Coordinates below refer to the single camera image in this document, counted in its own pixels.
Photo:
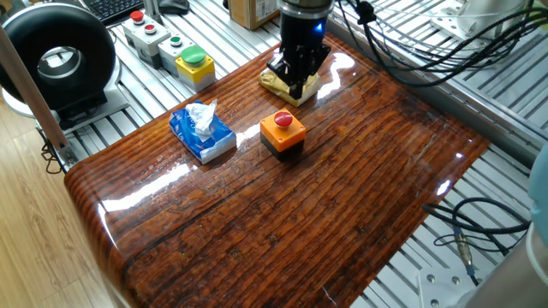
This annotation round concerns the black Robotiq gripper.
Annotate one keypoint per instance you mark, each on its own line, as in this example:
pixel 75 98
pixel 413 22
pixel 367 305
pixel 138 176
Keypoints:
pixel 305 36

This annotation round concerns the orange box with red button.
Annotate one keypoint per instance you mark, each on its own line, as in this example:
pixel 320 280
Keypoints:
pixel 282 134

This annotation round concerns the yellow box with green button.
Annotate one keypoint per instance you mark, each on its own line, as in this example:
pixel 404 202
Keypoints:
pixel 194 70

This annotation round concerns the grey box small green button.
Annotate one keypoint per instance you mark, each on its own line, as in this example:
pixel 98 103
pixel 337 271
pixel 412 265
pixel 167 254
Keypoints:
pixel 171 53

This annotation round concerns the gold tissue pack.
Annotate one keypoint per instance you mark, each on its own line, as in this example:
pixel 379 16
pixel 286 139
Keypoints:
pixel 276 85

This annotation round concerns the small brown cardboard box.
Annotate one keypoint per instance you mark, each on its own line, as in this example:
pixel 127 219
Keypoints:
pixel 252 13

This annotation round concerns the blue tissue pack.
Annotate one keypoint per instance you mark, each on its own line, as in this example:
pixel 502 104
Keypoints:
pixel 188 132

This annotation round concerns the black computer mouse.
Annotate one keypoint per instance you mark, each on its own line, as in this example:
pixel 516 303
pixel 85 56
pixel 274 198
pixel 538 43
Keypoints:
pixel 173 6

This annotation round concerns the glossy brown wooden board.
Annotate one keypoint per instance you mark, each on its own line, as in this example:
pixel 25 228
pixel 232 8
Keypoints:
pixel 278 222

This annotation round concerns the white mounting plate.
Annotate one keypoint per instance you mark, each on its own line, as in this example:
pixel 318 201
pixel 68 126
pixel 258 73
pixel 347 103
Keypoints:
pixel 454 19

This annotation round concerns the grey box two red buttons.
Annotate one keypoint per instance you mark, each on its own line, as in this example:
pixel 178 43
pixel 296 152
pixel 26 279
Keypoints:
pixel 145 38

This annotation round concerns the black keyboard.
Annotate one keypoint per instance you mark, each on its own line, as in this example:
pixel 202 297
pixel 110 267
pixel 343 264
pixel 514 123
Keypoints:
pixel 111 8

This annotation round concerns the white perforated corner plate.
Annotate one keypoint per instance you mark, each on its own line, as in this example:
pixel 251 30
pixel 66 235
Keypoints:
pixel 445 286

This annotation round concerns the aluminium support post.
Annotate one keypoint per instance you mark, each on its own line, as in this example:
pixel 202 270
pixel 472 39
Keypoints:
pixel 30 94

